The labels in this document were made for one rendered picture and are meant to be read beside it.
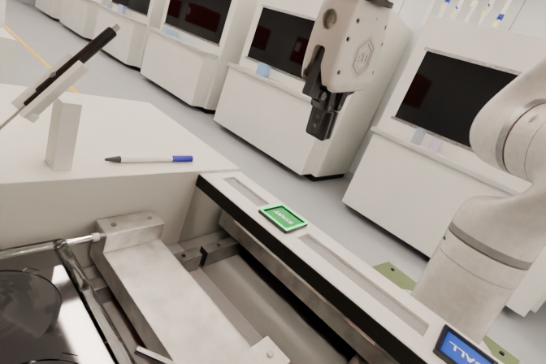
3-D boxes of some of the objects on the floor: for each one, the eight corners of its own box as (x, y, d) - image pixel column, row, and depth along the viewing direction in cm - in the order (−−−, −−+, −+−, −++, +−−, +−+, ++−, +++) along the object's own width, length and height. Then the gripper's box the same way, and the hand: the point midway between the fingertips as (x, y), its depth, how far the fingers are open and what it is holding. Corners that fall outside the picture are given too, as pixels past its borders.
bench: (125, 69, 588) (149, -46, 529) (88, 45, 686) (106, -55, 627) (175, 80, 672) (200, -20, 613) (136, 57, 771) (154, -30, 712)
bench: (82, 41, 708) (97, -56, 649) (56, 23, 807) (67, -62, 748) (128, 52, 793) (146, -32, 734) (100, 36, 891) (114, -40, 832)
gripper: (366, -7, 42) (326, 119, 50) (296, -33, 31) (260, 132, 40) (418, 3, 38) (366, 139, 46) (359, -24, 27) (305, 158, 35)
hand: (321, 122), depth 42 cm, fingers closed
